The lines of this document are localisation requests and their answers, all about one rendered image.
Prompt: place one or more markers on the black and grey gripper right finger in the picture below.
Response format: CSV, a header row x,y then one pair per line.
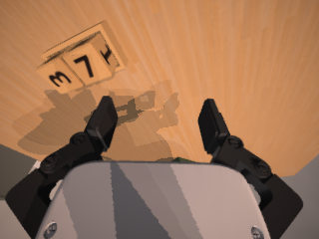
x,y
279,204

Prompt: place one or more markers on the wooden tray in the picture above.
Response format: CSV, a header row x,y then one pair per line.
x,y
107,33

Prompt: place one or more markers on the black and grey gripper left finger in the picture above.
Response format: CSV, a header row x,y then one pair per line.
x,y
29,199

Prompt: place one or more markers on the tan number cube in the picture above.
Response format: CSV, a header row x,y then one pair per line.
x,y
59,74
92,59

